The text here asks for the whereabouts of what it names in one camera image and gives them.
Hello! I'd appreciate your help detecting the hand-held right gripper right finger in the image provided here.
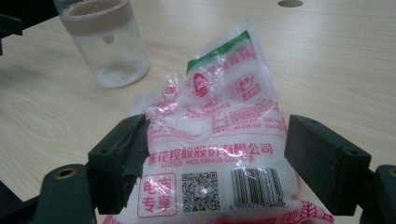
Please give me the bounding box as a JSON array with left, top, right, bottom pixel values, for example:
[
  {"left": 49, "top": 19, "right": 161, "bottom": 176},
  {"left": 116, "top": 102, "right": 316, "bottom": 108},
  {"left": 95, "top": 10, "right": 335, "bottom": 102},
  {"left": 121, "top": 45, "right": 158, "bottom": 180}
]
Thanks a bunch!
[{"left": 284, "top": 114, "right": 373, "bottom": 217}]

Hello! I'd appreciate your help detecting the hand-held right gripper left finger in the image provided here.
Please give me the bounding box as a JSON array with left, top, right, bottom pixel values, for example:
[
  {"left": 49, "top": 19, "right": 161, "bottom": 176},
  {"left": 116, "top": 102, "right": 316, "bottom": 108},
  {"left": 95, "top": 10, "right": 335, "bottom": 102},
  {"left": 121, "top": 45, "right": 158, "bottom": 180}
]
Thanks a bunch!
[{"left": 87, "top": 113, "right": 151, "bottom": 216}]

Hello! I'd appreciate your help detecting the clear jar with beige band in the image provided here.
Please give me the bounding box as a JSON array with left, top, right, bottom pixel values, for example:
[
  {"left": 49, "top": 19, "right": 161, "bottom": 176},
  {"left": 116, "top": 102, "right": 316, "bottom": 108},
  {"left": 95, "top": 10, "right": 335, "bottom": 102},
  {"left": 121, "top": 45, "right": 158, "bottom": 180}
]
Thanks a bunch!
[{"left": 52, "top": 0, "right": 151, "bottom": 90}]

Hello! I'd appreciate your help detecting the clear plastic bag white powder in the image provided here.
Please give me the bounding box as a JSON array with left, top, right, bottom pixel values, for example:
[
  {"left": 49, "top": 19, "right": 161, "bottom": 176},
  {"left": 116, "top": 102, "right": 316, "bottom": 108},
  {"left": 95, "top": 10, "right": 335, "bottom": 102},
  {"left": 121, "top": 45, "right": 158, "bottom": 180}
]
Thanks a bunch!
[{"left": 102, "top": 18, "right": 336, "bottom": 224}]

